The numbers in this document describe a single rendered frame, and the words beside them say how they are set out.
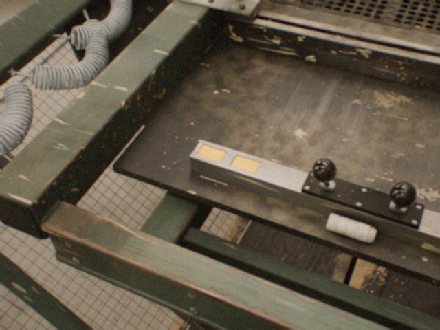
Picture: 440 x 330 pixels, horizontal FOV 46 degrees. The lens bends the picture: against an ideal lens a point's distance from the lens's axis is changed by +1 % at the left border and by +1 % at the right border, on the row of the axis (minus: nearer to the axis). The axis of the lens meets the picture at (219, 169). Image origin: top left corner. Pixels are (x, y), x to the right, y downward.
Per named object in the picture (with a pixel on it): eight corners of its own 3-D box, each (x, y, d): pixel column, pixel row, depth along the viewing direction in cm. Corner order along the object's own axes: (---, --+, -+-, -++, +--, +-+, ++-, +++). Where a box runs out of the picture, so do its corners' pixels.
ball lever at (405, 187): (405, 223, 87) (414, 208, 74) (382, 216, 88) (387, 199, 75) (412, 202, 87) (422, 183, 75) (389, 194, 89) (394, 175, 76)
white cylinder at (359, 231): (324, 232, 90) (370, 247, 87) (326, 221, 88) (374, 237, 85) (330, 219, 92) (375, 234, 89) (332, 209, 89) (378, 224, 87)
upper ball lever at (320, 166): (334, 200, 91) (331, 182, 78) (313, 194, 92) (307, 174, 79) (342, 180, 91) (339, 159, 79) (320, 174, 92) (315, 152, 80)
